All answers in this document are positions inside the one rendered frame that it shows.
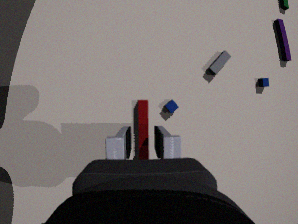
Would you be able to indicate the grey rectangular block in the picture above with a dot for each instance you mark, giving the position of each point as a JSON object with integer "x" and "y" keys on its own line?
{"x": 220, "y": 61}

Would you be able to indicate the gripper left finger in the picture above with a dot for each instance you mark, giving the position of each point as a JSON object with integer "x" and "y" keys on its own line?
{"x": 118, "y": 147}

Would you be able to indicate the small blue cube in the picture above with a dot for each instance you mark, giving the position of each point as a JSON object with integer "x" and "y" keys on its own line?
{"x": 263, "y": 82}
{"x": 171, "y": 106}

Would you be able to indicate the purple rod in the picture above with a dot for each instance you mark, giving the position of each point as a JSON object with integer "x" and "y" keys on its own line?
{"x": 283, "y": 41}

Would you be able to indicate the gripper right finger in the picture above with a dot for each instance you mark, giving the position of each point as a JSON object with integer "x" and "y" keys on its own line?
{"x": 167, "y": 146}

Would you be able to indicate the dark red rod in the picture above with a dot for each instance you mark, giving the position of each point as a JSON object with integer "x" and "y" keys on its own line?
{"x": 143, "y": 129}

